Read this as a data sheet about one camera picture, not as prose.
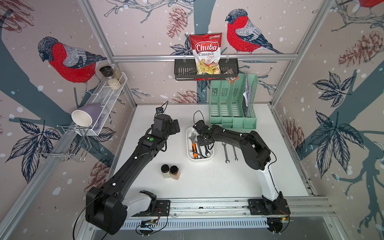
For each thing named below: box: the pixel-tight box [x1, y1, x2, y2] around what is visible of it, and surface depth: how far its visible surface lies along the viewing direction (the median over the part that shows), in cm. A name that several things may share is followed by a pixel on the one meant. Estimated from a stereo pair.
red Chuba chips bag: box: [189, 33, 222, 75], surface depth 84 cm
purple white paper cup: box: [71, 103, 103, 128], surface depth 63 cm
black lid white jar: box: [99, 65, 122, 91], surface depth 83 cm
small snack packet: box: [224, 68, 241, 85], surface depth 92 cm
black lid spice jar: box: [161, 164, 171, 179], surface depth 79 cm
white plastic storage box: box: [186, 126, 215, 160], surface depth 95 cm
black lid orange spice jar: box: [169, 165, 181, 180], surface depth 79 cm
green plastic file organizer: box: [209, 73, 259, 131], surface depth 114 cm
